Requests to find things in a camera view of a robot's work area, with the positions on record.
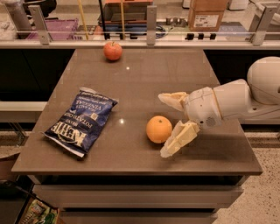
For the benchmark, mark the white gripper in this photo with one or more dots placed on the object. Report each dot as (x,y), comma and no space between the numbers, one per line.
(200,107)

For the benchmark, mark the orange fruit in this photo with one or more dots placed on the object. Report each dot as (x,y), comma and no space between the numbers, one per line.
(158,129)

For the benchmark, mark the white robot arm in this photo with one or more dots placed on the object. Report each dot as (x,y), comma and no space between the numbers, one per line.
(256,97)

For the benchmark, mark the red apple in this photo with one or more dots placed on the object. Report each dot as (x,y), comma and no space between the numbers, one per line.
(112,51)

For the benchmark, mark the cardboard box with label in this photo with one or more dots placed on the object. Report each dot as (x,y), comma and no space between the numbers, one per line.
(206,15)

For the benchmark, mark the blue Kettle chips bag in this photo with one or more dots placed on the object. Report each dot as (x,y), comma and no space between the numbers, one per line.
(80,126)

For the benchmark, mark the orange and grey bin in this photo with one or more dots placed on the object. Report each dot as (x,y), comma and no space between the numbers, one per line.
(133,11)

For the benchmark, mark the grey drawer cabinet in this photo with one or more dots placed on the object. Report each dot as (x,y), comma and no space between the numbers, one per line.
(139,204)

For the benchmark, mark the purple plastic crate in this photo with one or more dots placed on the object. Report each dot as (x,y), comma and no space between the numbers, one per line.
(61,29)

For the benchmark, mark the colourful snack box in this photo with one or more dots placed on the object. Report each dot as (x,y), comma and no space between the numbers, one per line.
(37,212)

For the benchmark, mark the metal railing post centre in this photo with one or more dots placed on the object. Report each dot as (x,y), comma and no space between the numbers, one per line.
(151,24)

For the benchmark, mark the metal railing post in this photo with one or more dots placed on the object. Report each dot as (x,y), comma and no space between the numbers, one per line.
(265,23)
(151,24)
(40,24)

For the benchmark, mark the metal railing post right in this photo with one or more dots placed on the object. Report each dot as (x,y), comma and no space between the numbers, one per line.
(265,23)

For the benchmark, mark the metal railing post left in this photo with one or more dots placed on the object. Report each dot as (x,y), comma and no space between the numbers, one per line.
(40,24)

